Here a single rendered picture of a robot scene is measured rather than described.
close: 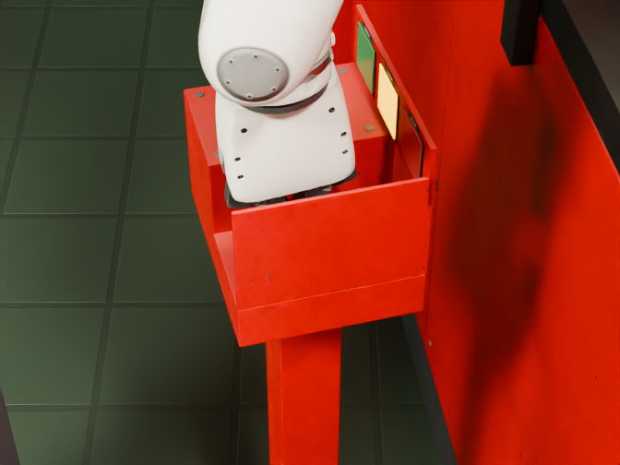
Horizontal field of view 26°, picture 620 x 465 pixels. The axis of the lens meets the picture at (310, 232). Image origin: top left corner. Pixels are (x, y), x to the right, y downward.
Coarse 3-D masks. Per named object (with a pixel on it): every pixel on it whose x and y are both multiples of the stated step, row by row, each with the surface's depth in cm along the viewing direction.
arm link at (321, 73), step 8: (328, 56) 96; (320, 64) 95; (328, 64) 96; (312, 72) 95; (320, 72) 95; (328, 72) 96; (304, 80) 95; (312, 80) 95; (320, 80) 96; (328, 80) 97; (304, 88) 95; (312, 88) 96; (320, 88) 96; (288, 96) 95; (296, 96) 95; (304, 96) 96; (272, 104) 95; (280, 104) 95
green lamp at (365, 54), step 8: (360, 24) 114; (360, 32) 114; (360, 40) 115; (368, 40) 112; (360, 48) 115; (368, 48) 113; (360, 56) 116; (368, 56) 113; (360, 64) 116; (368, 64) 113; (368, 72) 114; (368, 80) 114; (368, 88) 115
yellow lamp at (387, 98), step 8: (384, 72) 109; (384, 80) 110; (384, 88) 110; (392, 88) 108; (384, 96) 110; (392, 96) 108; (384, 104) 111; (392, 104) 108; (384, 112) 111; (392, 112) 109; (392, 120) 109; (392, 128) 110; (392, 136) 110
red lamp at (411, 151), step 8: (408, 120) 105; (408, 128) 105; (408, 136) 106; (416, 136) 103; (400, 144) 108; (408, 144) 106; (416, 144) 104; (400, 152) 109; (408, 152) 106; (416, 152) 104; (408, 160) 107; (416, 160) 104; (408, 168) 107; (416, 168) 105; (416, 176) 105
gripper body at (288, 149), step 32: (320, 96) 98; (224, 128) 99; (256, 128) 99; (288, 128) 99; (320, 128) 100; (224, 160) 102; (256, 160) 101; (288, 160) 101; (320, 160) 102; (352, 160) 104; (256, 192) 103; (288, 192) 104
